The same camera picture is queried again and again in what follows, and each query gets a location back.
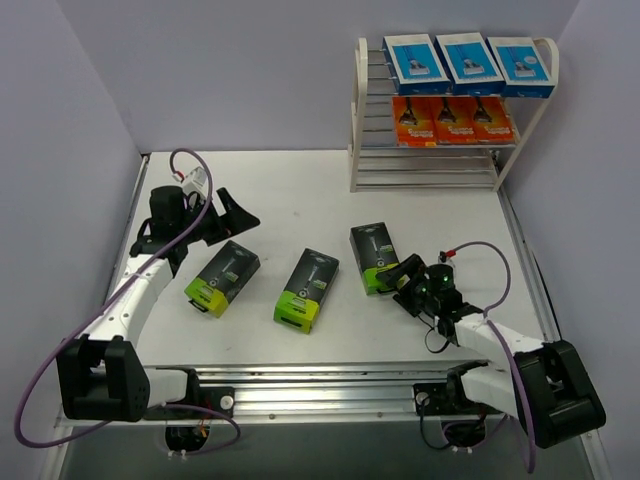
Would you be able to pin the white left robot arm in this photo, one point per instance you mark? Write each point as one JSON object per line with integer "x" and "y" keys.
{"x": 101, "y": 376}

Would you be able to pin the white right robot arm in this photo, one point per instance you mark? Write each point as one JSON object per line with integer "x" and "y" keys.
{"x": 542, "y": 384}

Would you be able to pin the cream metal wire shelf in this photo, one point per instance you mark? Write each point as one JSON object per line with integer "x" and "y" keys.
{"x": 378, "y": 162}

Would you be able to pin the orange Gillette razor box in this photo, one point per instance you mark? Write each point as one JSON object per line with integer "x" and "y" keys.
{"x": 413, "y": 122}
{"x": 452, "y": 118}
{"x": 491, "y": 123}

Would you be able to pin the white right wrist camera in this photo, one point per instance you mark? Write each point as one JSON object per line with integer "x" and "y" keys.
{"x": 447, "y": 257}

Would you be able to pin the blue white Harry's razor box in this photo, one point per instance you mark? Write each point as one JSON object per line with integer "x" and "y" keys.
{"x": 470, "y": 65}

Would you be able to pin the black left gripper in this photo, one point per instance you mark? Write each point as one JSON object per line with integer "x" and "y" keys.
{"x": 211, "y": 223}

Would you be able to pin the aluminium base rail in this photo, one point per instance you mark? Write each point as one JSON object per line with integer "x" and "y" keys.
{"x": 320, "y": 392}

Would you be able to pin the black green razor box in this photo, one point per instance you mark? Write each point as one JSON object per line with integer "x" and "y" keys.
{"x": 374, "y": 253}
{"x": 221, "y": 280}
{"x": 306, "y": 290}

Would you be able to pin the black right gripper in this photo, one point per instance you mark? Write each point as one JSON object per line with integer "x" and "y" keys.
{"x": 410, "y": 283}

